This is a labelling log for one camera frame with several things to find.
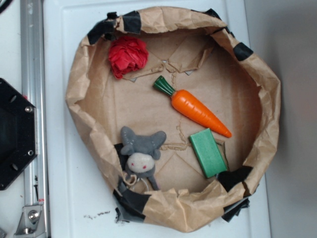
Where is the brown paper bag bin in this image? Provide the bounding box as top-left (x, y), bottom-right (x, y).
top-left (66, 6), bottom-right (281, 233)

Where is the orange plastic toy carrot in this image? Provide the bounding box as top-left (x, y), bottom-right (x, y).
top-left (153, 76), bottom-right (232, 138)

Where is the grey plush toy animal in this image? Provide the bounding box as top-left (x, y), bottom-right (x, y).
top-left (120, 126), bottom-right (166, 190)

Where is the green rectangular block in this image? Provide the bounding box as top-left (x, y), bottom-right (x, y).
top-left (189, 128), bottom-right (227, 178)

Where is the crumpled red paper ball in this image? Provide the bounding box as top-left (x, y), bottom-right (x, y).
top-left (108, 36), bottom-right (149, 79)

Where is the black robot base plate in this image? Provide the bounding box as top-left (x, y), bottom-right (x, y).
top-left (0, 78), bottom-right (37, 191)

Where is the aluminium extrusion rail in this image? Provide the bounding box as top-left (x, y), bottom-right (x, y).
top-left (19, 0), bottom-right (52, 238)

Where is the metal corner bracket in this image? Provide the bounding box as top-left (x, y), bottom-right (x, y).
top-left (14, 205), bottom-right (47, 238)

